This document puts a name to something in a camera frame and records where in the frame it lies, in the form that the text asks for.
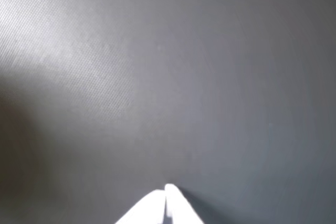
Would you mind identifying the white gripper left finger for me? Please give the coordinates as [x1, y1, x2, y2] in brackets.
[114, 188, 166, 224]

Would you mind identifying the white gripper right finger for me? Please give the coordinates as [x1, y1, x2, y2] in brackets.
[164, 183, 205, 224]

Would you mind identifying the dark grey table mat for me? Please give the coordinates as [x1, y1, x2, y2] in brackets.
[0, 0, 336, 224]

